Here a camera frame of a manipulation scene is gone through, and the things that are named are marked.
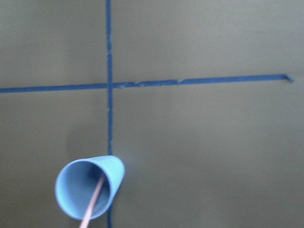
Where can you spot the light blue plastic cup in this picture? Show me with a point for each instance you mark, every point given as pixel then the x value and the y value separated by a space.
pixel 77 182

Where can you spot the pink chopstick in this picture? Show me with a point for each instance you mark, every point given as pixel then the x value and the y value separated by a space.
pixel 87 217

